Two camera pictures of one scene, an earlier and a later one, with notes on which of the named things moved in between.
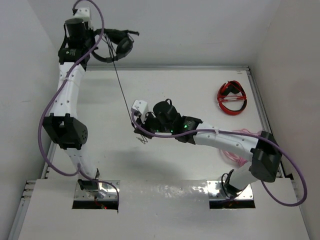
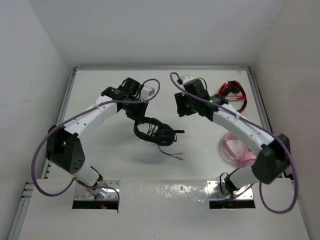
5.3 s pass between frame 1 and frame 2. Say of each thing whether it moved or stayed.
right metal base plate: stayed
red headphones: stayed
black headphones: moved
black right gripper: moved
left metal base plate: stayed
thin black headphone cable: moved
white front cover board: stayed
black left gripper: moved
